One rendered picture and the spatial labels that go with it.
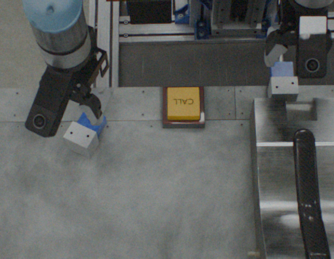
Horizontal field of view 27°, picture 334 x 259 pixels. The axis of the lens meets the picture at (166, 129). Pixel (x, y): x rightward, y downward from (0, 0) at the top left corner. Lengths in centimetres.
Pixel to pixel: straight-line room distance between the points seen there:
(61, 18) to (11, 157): 49
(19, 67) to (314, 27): 141
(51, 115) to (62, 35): 17
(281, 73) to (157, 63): 77
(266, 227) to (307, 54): 29
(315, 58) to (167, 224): 40
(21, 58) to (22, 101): 99
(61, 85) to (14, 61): 131
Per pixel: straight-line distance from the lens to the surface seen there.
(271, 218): 120
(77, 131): 129
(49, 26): 94
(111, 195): 130
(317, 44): 112
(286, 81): 134
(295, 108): 131
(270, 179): 123
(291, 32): 116
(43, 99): 108
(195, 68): 207
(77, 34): 98
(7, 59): 239
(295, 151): 125
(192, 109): 132
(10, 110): 140
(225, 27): 196
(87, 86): 111
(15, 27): 244
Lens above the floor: 203
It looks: 67 degrees down
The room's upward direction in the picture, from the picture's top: 2 degrees counter-clockwise
